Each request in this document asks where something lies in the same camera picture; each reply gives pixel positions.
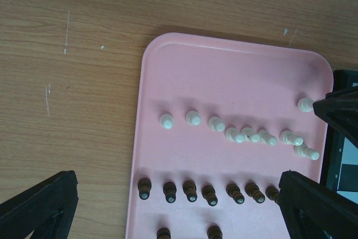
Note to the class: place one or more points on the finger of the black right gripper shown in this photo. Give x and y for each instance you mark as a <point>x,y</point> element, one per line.
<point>339,110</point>

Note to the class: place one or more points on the black and grey chessboard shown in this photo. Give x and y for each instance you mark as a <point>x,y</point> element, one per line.
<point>339,167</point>

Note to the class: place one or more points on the light wooden rook piece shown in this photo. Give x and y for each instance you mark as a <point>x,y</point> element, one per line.
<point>305,104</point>

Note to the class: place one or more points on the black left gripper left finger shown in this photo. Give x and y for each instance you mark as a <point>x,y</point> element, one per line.
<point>45,210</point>

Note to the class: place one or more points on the dark wooden pawn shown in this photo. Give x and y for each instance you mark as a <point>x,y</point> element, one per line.
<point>209,194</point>
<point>189,189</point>
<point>169,190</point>
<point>234,192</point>
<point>144,187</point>

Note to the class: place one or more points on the light wooden pawn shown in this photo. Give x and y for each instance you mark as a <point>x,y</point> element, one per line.
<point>193,118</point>
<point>166,121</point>
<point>234,135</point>
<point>216,124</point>
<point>267,138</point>
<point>306,152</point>
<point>250,135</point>
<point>288,137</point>

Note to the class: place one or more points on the dark wooden knight piece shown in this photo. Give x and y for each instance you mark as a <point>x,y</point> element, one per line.
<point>163,233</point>

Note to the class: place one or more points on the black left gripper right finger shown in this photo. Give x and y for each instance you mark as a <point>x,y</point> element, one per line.
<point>311,210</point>

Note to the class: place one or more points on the pink plastic tray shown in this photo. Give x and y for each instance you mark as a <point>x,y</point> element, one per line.
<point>244,84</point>

